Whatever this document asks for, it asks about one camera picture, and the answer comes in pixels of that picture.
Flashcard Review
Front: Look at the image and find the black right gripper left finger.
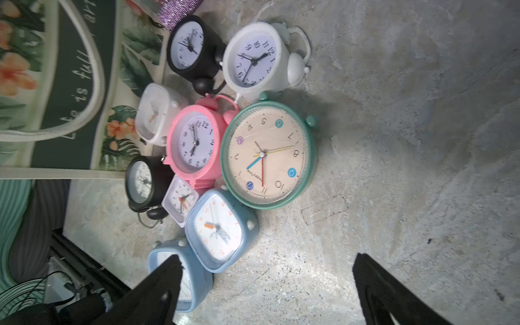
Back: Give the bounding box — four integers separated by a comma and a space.
93, 255, 183, 324

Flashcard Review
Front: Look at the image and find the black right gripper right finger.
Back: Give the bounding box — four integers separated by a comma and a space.
352, 253, 449, 324

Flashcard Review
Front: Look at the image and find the black twin-bell alarm clock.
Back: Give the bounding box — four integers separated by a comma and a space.
125, 155, 175, 229

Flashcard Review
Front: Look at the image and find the green round alarm clock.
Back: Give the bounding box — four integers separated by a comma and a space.
220, 93, 318, 210

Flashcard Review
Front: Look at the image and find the cream floral canvas bag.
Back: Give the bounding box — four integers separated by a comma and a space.
1, 1, 166, 180

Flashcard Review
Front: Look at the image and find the blue square alarm clock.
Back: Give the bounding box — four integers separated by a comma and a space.
148, 238, 213, 313

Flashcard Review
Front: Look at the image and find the light blue square clock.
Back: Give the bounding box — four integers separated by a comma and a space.
185, 188, 259, 274

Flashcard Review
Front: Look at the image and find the small pink square clock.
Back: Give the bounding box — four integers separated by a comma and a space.
162, 175, 200, 228

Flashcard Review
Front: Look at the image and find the pink twin-bell alarm clock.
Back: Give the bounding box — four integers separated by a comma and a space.
163, 94, 240, 190

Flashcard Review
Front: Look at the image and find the white square alarm clock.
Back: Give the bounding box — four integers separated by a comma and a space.
135, 83, 189, 147

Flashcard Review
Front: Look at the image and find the small black twin-bell clock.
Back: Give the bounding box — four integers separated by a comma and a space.
167, 15, 227, 96

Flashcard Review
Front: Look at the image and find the small white round clock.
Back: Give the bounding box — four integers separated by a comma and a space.
222, 22, 311, 103

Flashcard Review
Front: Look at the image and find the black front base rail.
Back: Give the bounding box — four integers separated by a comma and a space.
50, 228, 131, 301

